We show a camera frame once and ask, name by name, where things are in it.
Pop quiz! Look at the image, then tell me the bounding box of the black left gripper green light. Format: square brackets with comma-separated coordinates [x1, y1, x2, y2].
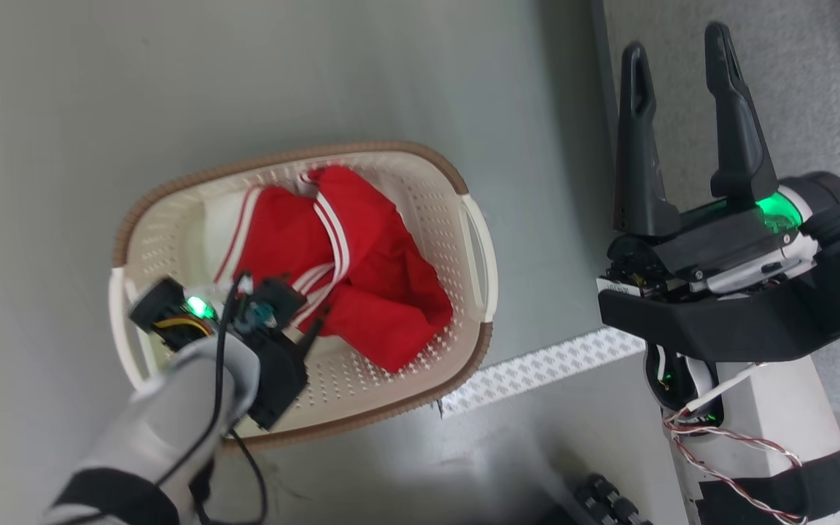
[128, 273, 331, 359]

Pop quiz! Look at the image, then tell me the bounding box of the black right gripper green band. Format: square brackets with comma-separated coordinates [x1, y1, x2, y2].
[599, 21, 840, 296]

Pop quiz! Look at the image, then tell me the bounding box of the red garment with white stripes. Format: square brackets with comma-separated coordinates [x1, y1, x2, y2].
[205, 165, 454, 374]

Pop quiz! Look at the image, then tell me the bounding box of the cream perforated laundry basket brown rim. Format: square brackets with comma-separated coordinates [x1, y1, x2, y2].
[108, 141, 499, 447]

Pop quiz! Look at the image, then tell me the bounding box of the white patterned floor tape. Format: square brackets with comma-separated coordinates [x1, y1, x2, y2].
[438, 327, 647, 420]

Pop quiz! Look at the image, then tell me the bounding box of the thin black cable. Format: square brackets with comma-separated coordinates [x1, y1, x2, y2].
[154, 273, 254, 488]
[194, 429, 269, 525]

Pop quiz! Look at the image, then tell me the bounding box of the red white twisted wire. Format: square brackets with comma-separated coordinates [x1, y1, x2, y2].
[664, 408, 809, 525]

